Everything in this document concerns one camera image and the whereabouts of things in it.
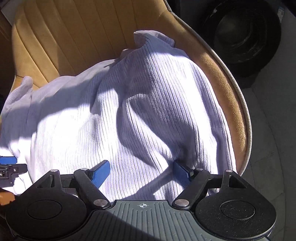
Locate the tan upholstered shell chair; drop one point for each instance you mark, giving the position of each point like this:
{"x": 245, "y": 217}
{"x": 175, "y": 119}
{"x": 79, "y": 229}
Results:
{"x": 56, "y": 38}

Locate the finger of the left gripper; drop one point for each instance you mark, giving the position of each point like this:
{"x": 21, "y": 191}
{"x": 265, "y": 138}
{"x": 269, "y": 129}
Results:
{"x": 17, "y": 168}
{"x": 8, "y": 160}

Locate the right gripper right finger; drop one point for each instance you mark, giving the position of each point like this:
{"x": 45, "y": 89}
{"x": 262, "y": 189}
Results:
{"x": 194, "y": 183}

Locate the front-load washing machine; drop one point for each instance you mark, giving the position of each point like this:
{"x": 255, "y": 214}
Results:
{"x": 244, "y": 34}

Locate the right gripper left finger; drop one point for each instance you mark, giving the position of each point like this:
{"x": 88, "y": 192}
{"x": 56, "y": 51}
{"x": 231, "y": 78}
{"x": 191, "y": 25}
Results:
{"x": 88, "y": 182}

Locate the lavender ribbed pajama garment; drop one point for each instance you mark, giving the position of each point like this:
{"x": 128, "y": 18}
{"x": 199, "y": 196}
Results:
{"x": 141, "y": 112}

